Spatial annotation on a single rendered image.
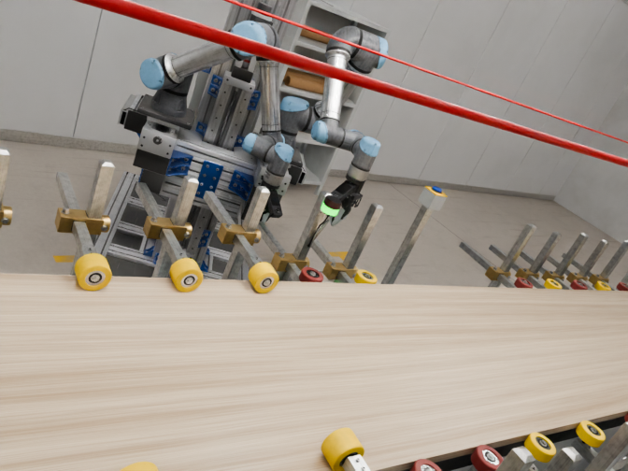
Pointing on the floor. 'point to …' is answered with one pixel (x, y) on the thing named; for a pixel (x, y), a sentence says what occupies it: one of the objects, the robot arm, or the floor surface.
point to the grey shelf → (313, 10)
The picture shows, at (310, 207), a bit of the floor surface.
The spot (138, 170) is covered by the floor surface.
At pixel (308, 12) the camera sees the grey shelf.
